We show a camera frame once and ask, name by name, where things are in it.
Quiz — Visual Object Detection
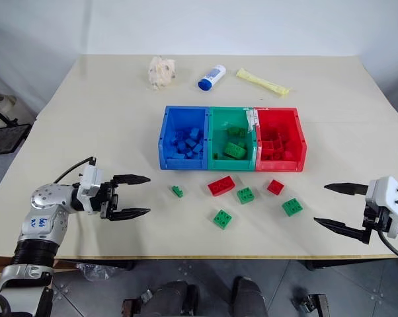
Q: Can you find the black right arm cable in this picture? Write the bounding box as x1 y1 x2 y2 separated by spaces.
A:
377 227 398 259

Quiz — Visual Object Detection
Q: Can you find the crumpled white tissue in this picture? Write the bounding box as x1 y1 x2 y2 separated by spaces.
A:
147 55 178 92

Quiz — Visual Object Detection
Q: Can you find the white tape strip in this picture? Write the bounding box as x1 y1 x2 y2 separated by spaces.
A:
244 106 260 135

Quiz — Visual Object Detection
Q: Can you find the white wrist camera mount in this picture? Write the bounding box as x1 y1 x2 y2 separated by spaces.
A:
77 164 104 213
364 176 398 239

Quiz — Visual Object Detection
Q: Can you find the green square brick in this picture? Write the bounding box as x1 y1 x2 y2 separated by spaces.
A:
236 186 257 205
212 209 234 230
282 197 304 217

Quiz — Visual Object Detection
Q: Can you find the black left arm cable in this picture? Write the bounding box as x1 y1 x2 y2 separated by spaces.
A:
53 156 98 184

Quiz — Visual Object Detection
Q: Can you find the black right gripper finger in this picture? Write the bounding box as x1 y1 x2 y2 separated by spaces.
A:
313 217 374 246
323 182 371 197

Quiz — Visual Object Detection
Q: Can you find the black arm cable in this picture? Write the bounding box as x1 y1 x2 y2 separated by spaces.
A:
53 156 98 184
377 227 398 259

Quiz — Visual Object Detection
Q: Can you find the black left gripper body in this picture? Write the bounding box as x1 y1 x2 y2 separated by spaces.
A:
99 180 120 220

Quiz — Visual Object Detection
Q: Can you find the small red square brick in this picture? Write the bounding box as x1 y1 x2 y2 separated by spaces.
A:
266 179 285 196

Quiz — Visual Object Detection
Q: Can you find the large red hollow brick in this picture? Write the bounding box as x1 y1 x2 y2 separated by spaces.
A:
260 140 284 160

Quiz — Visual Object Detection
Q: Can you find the large green brick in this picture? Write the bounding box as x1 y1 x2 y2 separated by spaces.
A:
221 141 247 160

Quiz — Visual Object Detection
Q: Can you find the yellow plastic packet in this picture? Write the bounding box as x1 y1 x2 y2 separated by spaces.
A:
235 67 292 98

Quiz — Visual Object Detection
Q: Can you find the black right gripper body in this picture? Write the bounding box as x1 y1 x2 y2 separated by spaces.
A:
362 197 391 232

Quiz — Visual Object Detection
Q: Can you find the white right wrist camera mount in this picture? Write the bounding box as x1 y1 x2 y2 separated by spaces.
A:
364 176 398 239

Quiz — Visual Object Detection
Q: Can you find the blue plastic bin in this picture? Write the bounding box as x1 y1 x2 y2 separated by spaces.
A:
157 105 210 171

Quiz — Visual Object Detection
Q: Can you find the green plastic bin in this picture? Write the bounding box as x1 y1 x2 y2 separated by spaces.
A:
205 106 258 171

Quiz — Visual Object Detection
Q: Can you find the long red brick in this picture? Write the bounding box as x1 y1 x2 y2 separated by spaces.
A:
207 176 237 197

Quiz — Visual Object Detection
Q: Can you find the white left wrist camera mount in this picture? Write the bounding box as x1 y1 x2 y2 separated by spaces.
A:
77 164 104 213

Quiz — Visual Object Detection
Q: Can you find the red plastic bin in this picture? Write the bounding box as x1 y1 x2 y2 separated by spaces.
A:
253 106 309 173

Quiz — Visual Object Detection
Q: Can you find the white tube with blue cap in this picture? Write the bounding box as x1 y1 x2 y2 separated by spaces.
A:
197 64 227 91

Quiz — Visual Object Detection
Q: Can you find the dark rounded shape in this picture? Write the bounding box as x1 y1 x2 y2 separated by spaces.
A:
231 276 264 317

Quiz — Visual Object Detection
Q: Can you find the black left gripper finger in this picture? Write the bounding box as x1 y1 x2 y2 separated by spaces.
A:
101 207 152 222
112 174 152 186

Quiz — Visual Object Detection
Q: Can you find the clear plastic bag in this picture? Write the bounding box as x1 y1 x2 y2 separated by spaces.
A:
75 262 121 282

